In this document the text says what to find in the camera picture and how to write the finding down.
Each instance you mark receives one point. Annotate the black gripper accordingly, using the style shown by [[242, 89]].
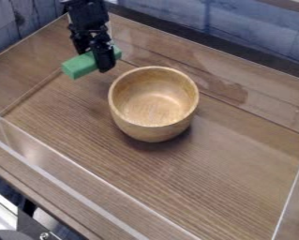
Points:
[[88, 19]]

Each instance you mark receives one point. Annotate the green rectangular block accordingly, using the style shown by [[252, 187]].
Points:
[[84, 63]]

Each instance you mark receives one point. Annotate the round wooden bowl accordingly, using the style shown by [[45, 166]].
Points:
[[152, 101]]

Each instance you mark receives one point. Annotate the clear acrylic front barrier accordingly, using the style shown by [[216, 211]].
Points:
[[81, 199]]

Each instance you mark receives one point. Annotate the black metal mount with bolt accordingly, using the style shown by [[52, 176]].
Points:
[[37, 226]]

